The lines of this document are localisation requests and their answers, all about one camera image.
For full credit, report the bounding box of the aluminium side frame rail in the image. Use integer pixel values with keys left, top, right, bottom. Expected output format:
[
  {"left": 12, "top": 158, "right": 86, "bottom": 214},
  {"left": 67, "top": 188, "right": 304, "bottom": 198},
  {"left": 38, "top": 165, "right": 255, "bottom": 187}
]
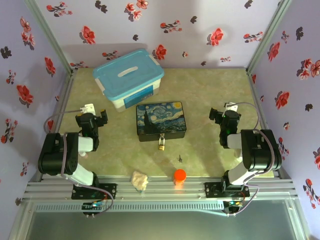
[
  {"left": 29, "top": 71, "right": 77, "bottom": 182},
  {"left": 246, "top": 71, "right": 293, "bottom": 181}
]

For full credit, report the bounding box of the crumpled beige tissue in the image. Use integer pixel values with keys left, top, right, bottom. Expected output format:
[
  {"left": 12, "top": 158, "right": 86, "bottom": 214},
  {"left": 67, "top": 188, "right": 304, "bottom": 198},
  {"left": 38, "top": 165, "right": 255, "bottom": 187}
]
[{"left": 131, "top": 170, "right": 149, "bottom": 193}]

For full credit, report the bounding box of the right grey arm cable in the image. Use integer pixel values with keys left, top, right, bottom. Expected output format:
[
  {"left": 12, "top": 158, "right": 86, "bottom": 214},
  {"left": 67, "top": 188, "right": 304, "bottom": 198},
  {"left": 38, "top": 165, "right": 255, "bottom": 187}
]
[{"left": 226, "top": 101, "right": 278, "bottom": 217}]

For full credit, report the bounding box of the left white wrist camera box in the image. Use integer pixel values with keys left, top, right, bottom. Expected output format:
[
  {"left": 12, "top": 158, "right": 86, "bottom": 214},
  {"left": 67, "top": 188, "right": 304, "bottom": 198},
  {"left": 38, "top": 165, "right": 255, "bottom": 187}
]
[{"left": 79, "top": 103, "right": 96, "bottom": 115}]

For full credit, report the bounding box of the aluminium frame corner post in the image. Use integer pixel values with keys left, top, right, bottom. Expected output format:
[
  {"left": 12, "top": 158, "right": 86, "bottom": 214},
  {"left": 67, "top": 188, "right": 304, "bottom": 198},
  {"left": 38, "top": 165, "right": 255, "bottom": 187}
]
[
  {"left": 245, "top": 0, "right": 293, "bottom": 75},
  {"left": 24, "top": 0, "right": 75, "bottom": 75}
]

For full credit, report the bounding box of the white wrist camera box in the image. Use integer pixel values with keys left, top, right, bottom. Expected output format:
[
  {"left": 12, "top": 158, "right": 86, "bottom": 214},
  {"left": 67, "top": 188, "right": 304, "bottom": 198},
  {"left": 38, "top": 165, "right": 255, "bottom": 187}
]
[
  {"left": 224, "top": 101, "right": 239, "bottom": 113},
  {"left": 79, "top": 103, "right": 96, "bottom": 115}
]

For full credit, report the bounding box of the orange plastic cylinder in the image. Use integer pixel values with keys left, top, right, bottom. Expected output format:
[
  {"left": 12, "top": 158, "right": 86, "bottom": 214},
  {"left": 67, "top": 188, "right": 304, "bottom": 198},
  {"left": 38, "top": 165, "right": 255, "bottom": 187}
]
[{"left": 173, "top": 168, "right": 187, "bottom": 188}]

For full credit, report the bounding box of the grey metal front panel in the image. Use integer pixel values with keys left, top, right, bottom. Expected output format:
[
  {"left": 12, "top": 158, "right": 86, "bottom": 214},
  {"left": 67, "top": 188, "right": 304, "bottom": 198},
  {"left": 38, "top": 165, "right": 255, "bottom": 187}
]
[{"left": 9, "top": 211, "right": 311, "bottom": 240}]

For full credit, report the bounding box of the aluminium front frame rail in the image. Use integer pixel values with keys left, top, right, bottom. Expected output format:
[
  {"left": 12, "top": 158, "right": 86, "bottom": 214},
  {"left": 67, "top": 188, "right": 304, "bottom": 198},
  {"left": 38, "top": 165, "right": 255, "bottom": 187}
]
[{"left": 23, "top": 175, "right": 299, "bottom": 201}]

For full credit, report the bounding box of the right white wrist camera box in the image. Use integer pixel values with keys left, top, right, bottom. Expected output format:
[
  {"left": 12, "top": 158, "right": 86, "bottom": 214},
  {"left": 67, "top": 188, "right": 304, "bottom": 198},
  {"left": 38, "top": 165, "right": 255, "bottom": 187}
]
[{"left": 224, "top": 101, "right": 239, "bottom": 113}]

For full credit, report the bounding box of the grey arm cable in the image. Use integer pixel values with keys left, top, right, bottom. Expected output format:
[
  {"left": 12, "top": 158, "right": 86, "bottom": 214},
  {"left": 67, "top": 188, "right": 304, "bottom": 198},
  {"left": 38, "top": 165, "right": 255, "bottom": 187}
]
[
  {"left": 226, "top": 101, "right": 278, "bottom": 217},
  {"left": 44, "top": 107, "right": 114, "bottom": 216}
]

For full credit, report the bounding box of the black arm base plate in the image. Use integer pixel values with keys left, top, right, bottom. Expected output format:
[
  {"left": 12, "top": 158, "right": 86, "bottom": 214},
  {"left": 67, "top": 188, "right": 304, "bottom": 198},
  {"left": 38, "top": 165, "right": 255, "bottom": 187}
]
[
  {"left": 71, "top": 183, "right": 118, "bottom": 200},
  {"left": 204, "top": 181, "right": 251, "bottom": 199}
]

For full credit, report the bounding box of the left grey arm cable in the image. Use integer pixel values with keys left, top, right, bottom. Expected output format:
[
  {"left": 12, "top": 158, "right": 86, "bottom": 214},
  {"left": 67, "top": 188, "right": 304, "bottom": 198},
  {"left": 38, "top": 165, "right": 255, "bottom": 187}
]
[{"left": 44, "top": 107, "right": 114, "bottom": 216}]

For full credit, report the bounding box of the starry night tin box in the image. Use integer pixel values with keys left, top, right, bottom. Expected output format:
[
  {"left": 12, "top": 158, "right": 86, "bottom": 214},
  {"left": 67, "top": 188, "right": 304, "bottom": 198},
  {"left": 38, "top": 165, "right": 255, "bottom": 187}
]
[{"left": 135, "top": 101, "right": 189, "bottom": 143}]

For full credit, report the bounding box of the brass padlock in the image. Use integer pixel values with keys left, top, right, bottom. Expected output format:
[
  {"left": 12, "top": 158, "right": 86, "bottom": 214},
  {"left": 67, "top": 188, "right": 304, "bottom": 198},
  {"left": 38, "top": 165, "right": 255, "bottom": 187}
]
[{"left": 157, "top": 133, "right": 166, "bottom": 151}]

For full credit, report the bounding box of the grey slotted cable duct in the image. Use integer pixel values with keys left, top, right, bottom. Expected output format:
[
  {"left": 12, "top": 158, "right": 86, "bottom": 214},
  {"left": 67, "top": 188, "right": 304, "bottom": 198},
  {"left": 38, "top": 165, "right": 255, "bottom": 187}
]
[{"left": 32, "top": 201, "right": 225, "bottom": 214}]

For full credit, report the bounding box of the small circuit board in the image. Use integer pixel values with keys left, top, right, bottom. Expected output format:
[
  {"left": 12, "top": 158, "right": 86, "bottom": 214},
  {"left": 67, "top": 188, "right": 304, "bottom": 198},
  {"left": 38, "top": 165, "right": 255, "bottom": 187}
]
[
  {"left": 82, "top": 201, "right": 106, "bottom": 211},
  {"left": 224, "top": 199, "right": 245, "bottom": 210}
]

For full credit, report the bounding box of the blue lid plastic storage box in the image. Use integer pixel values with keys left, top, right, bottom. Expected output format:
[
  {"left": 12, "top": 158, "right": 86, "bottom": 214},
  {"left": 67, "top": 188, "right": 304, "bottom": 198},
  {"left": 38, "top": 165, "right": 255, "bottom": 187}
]
[{"left": 92, "top": 48, "right": 165, "bottom": 114}]

